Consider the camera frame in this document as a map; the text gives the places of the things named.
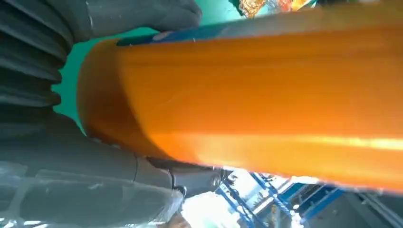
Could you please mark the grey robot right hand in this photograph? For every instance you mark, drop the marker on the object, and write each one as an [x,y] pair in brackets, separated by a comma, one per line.
[78,176]

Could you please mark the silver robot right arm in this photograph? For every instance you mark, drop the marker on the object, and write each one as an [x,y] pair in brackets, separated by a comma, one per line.
[28,53]

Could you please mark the blue metal rack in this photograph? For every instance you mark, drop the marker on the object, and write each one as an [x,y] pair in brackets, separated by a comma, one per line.
[318,201]

